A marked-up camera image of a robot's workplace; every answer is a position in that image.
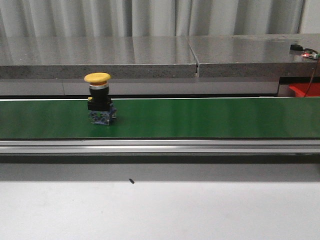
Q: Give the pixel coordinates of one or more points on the green conveyor belt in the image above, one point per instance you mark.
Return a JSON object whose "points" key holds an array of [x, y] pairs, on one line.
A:
{"points": [[270, 117]]}

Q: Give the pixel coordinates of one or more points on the yellow mushroom push button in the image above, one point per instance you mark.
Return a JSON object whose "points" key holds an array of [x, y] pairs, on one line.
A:
{"points": [[101, 110]]}

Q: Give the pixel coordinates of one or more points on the grey pleated curtain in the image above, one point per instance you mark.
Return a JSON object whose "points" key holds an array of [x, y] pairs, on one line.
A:
{"points": [[136, 18]]}

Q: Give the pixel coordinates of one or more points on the aluminium conveyor side rail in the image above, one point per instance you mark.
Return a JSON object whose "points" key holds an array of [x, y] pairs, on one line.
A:
{"points": [[162, 147]]}

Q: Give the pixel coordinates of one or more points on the red plastic bin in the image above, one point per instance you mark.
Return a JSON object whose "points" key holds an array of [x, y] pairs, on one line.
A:
{"points": [[302, 90]]}

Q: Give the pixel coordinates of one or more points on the grey stone counter slab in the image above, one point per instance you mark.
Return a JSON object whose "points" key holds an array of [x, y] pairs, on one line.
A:
{"points": [[74, 57]]}

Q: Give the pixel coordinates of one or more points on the small green circuit board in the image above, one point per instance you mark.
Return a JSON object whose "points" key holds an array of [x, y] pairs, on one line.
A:
{"points": [[311, 55]]}

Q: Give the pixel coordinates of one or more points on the black plug connector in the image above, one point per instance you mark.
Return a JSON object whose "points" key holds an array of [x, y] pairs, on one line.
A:
{"points": [[296, 47]]}

